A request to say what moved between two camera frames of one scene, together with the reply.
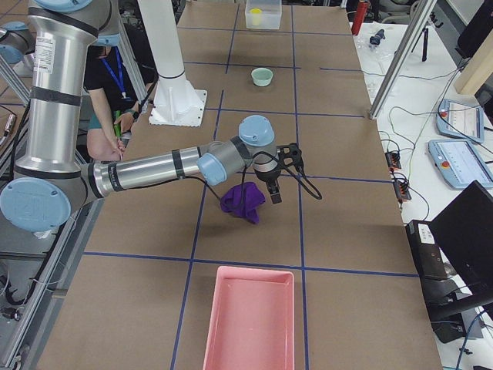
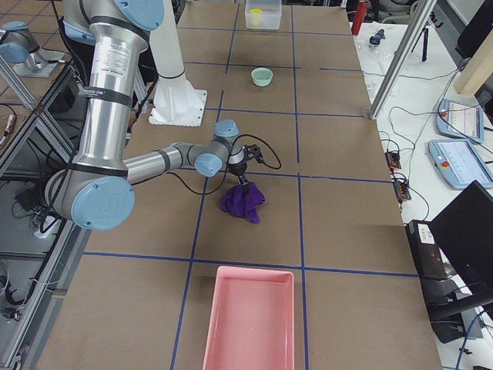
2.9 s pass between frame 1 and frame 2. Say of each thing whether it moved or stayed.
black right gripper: moved
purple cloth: stayed
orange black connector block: stayed
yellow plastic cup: stayed
